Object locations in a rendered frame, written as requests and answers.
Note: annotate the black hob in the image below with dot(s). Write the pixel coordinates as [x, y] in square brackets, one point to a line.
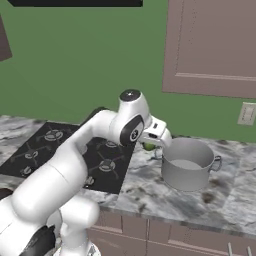
[106, 165]

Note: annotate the grey metal pot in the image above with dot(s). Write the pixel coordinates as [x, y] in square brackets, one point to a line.
[186, 178]

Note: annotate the brown wall cupboard door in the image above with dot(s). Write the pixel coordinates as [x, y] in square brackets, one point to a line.
[213, 46]

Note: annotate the white wall socket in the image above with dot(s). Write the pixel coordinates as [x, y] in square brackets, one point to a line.
[247, 114]

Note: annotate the brown wall cupboard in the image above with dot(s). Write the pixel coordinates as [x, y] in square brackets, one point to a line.
[4, 40]

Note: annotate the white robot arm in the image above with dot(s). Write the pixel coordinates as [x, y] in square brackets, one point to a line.
[50, 180]

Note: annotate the brown drawer front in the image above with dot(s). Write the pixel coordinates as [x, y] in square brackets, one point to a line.
[200, 236]
[133, 226]

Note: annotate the black range hood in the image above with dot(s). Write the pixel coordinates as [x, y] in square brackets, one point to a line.
[76, 2]

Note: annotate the green avocado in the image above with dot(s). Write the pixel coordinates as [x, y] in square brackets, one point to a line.
[148, 146]

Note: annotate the brown base cupboard door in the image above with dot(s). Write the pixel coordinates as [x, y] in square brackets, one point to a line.
[116, 245]
[186, 250]

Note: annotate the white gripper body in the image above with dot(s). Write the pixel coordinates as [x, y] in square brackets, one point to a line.
[162, 138]

